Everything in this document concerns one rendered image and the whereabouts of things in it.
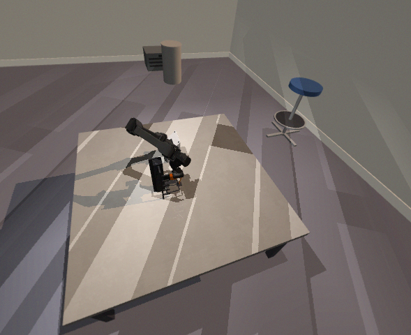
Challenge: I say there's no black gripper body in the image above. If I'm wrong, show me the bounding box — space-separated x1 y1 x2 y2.
170 160 184 179

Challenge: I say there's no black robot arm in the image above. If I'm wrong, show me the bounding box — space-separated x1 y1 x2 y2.
125 117 191 167

